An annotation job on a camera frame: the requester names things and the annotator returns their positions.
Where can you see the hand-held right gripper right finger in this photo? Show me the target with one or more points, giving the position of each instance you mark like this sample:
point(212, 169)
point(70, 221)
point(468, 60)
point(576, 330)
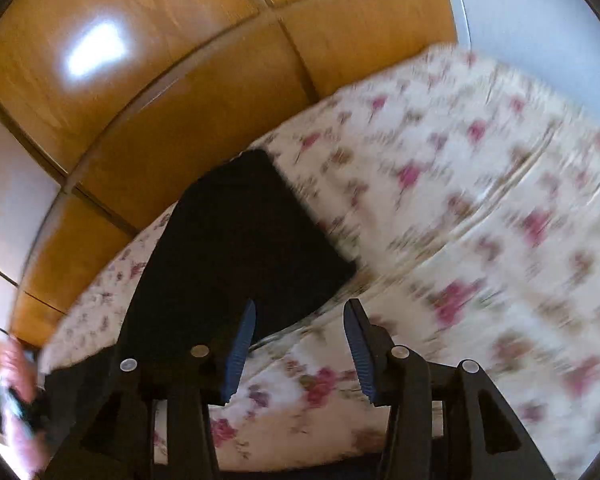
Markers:
point(360, 360)

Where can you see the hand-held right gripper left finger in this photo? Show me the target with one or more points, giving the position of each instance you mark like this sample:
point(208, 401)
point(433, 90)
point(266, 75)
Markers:
point(239, 360)

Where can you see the black pants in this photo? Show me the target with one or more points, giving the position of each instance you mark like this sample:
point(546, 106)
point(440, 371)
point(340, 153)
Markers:
point(240, 230)

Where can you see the person's left forearm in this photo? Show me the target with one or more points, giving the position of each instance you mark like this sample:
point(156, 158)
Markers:
point(15, 365)

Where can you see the floral bedsheet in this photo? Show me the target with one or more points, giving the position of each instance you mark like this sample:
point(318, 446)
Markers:
point(455, 200)

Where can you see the wooden wardrobe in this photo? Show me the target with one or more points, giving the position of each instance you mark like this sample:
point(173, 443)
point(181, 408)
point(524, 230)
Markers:
point(170, 70)

